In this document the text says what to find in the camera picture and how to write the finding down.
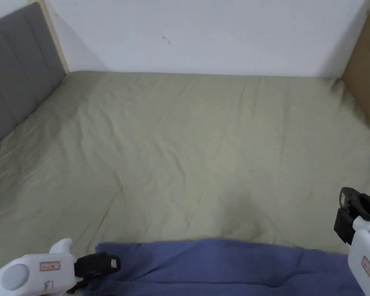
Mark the brown cardboard carton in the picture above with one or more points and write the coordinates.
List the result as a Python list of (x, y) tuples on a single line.
[(368, 71)]

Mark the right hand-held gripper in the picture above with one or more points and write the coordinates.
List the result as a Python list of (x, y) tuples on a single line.
[(367, 256)]

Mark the grey padded headboard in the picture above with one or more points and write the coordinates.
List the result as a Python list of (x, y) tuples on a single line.
[(18, 67)]

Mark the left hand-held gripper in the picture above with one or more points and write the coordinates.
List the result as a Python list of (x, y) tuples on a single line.
[(34, 271)]

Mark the blue garment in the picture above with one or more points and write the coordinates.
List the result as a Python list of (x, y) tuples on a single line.
[(222, 268)]

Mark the bed with pale green sheet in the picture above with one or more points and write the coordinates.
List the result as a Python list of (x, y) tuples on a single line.
[(185, 148)]

